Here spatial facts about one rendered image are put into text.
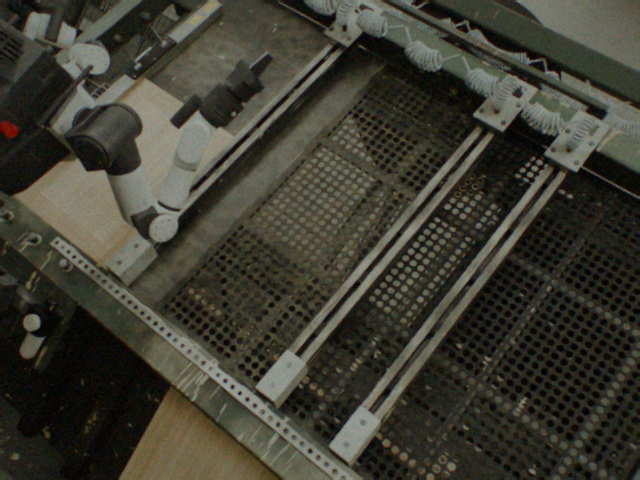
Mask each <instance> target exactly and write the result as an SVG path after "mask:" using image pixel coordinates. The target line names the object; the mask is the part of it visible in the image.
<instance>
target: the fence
mask: <svg viewBox="0 0 640 480"><path fill-rule="evenodd" d="M211 1H212V2H214V3H216V4H218V6H217V7H215V8H214V9H213V10H212V11H211V12H210V13H209V14H208V13H206V12H204V11H203V9H204V8H206V7H207V5H208V4H209V3H210V2H211ZM197 14H200V15H201V16H203V17H204V18H203V19H202V20H201V21H200V22H197V23H196V24H195V25H194V26H193V25H192V24H190V23H188V22H189V21H190V20H191V19H192V18H193V17H194V16H195V15H197ZM222 14H223V9H222V4H221V3H219V2H217V1H216V0H209V1H208V2H207V3H206V4H204V5H203V7H202V8H201V9H200V10H199V11H197V12H195V13H194V14H193V15H192V16H191V17H190V18H189V19H187V20H186V21H185V22H184V23H183V24H182V25H181V26H180V27H178V28H177V29H176V30H175V31H174V32H173V33H172V35H170V36H168V37H171V38H172V39H174V40H176V41H177V45H175V46H174V47H173V48H172V49H171V50H170V51H168V52H167V53H165V54H164V55H163V56H162V57H161V58H160V59H159V60H158V61H156V63H155V64H154V65H153V66H152V67H151V68H150V69H149V70H147V71H146V72H145V73H144V74H143V75H142V76H141V77H139V78H137V79H136V80H134V79H132V78H131V77H129V76H128V75H126V74H125V75H124V76H123V77H122V78H121V79H119V80H118V81H117V82H116V83H115V84H114V85H113V86H110V87H109V88H108V89H107V90H106V92H105V93H104V94H102V95H101V96H100V97H99V98H98V99H97V100H96V101H95V102H96V103H97V104H98V105H101V104H106V103H113V102H120V101H121V100H122V99H123V98H124V97H126V96H127V95H128V94H129V93H130V92H131V91H132V89H133V88H134V87H136V86H137V85H138V84H139V83H141V82H142V81H143V80H144V79H147V80H150V79H151V78H152V77H153V76H154V75H155V74H156V73H157V72H158V71H160V70H161V69H162V68H163V67H164V66H165V65H166V64H167V63H170V62H171V60H172V59H173V58H174V57H175V56H176V55H177V54H178V53H180V52H181V51H182V50H183V49H184V48H185V47H186V46H187V45H189V44H190V43H191V42H192V41H193V40H194V39H195V38H196V37H198V36H200V35H201V34H202V32H203V31H204V30H205V29H206V28H207V27H209V26H210V25H211V24H212V23H213V22H214V21H215V20H216V19H217V18H219V17H220V16H221V15H222Z"/></svg>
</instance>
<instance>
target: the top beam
mask: <svg viewBox="0 0 640 480"><path fill-rule="evenodd" d="M278 1H280V2H282V3H283V4H286V6H288V7H290V8H292V9H294V10H295V11H297V12H299V13H301V14H303V15H305V16H306V17H308V18H310V19H313V20H315V21H317V22H318V23H320V24H322V25H324V26H326V27H329V26H330V25H331V24H332V23H333V22H334V21H335V20H336V13H337V10H338V9H339V8H338V7H342V6H340V4H337V6H336V11H335V12H334V13H332V15H329V16H328V15H323V14H319V13H316V12H315V11H313V10H310V8H308V7H307V4H305V3H304V1H303V0H278ZM380 16H382V17H385V18H386V20H387V23H388V26H396V25H404V27H402V28H392V29H388V30H387V33H386V35H385V36H384V37H381V38H377V37H374V36H371V35H368V34H366V33H365V31H363V33H362V34H361V35H360V36H359V37H358V45H360V46H362V47H363V48H365V49H367V50H369V51H372V52H374V53H375V54H377V55H379V56H381V57H383V58H385V59H386V61H388V62H390V63H392V64H394V65H396V66H397V67H400V68H402V69H404V70H406V71H408V72H409V73H411V74H413V75H415V76H417V77H419V78H420V79H422V80H424V81H426V82H429V83H431V84H432V85H434V86H436V87H438V88H440V90H442V91H443V92H445V93H447V94H449V95H451V96H453V97H454V98H456V99H459V100H461V101H463V102H465V103H466V104H468V105H470V106H472V107H474V108H476V109H478V108H479V107H480V106H481V105H482V104H483V103H484V101H486V100H487V99H488V98H484V97H483V96H479V94H475V92H472V91H471V88H468V85H465V80H466V75H467V74H468V71H467V69H466V67H465V65H464V63H463V59H462V56H464V58H465V60H466V63H467V65H468V67H469V69H470V71H471V70H472V71H473V70H475V69H479V70H483V71H485V72H486V73H487V74H489V75H490V76H491V75H492V76H495V77H498V78H499V82H500V83H501V82H502V80H503V79H504V78H505V77H506V76H507V75H508V74H507V73H505V72H503V71H501V70H499V69H497V68H495V67H493V66H491V65H490V64H488V63H486V61H483V60H481V59H479V58H477V57H475V56H473V55H471V54H469V53H467V52H465V51H463V50H461V49H459V48H457V47H455V46H453V45H451V44H449V43H447V42H445V41H443V40H441V39H439V38H437V37H435V36H433V35H431V34H429V32H426V31H424V30H422V29H421V28H419V27H417V26H415V25H413V24H411V23H409V22H407V21H405V20H403V19H401V18H398V17H396V16H394V15H392V14H390V13H388V12H387V11H385V10H384V12H383V13H382V14H381V15H380ZM405 27H408V30H409V35H410V38H411V42H413V43H414V42H416V41H419V42H420V43H423V45H424V46H425V47H427V48H430V49H433V50H438V51H439V53H440V55H441V56H442V59H443V58H446V57H450V56H453V55H457V54H460V57H455V58H452V59H448V60H445V62H443V63H442V66H441V68H440V69H439V70H437V71H435V72H433V71H430V72H429V71H427V70H422V69H419V68H418V67H416V66H414V64H412V63H410V61H409V59H408V58H407V56H406V55H405V50H406V48H407V46H408V44H409V41H408V37H407V34H406V29H405ZM499 82H498V83H499ZM528 103H529V104H531V105H533V104H535V103H538V105H542V106H543V107H544V108H546V110H548V111H550V112H553V113H559V114H560V119H561V118H562V119H563V124H564V123H567V122H570V121H571V119H572V118H573V117H574V115H575V114H576V113H577V112H578V109H576V108H574V107H572V106H570V105H568V104H565V103H563V102H561V101H559V100H558V99H556V98H554V97H552V96H550V95H548V94H546V93H544V91H542V90H539V89H537V90H536V91H535V94H534V95H533V96H532V97H531V99H530V100H529V101H528ZM525 107H526V105H525V106H524V107H523V108H522V109H521V111H520V112H519V113H518V114H517V115H516V117H515V118H514V120H512V121H511V123H510V124H509V125H508V127H510V128H512V129H513V130H516V131H518V132H520V133H522V134H524V135H525V136H527V137H529V138H531V139H533V140H535V141H536V142H538V143H540V144H543V145H545V146H547V147H548V149H549V147H550V146H551V144H552V143H553V142H554V141H555V139H556V138H557V137H558V136H559V134H557V133H556V135H555V136H552V134H550V135H547V133H545V134H542V132H540V131H539V132H537V131H536V129H534V130H533V129H532V128H531V126H528V125H527V123H525V122H524V118H522V117H521V114H522V113H523V112H524V111H523V109H524V108H525ZM560 119H559V126H560ZM581 166H582V167H584V168H586V169H588V170H590V171H592V172H593V173H596V174H598V175H600V176H602V178H604V179H605V180H607V181H609V182H611V183H613V184H615V185H616V186H618V187H620V188H623V189H625V190H627V191H628V192H630V193H632V194H634V195H636V196H638V197H639V198H640V141H638V140H636V139H634V138H632V137H630V136H628V135H627V134H625V133H623V132H620V131H618V130H616V129H614V128H612V127H610V128H609V130H608V131H607V132H606V134H605V135H604V136H603V138H602V139H601V140H600V142H599V143H598V144H597V146H596V147H594V148H593V151H592V152H591V153H590V155H589V156H588V157H587V159H586V160H585V161H584V163H583V164H582V165H581Z"/></svg>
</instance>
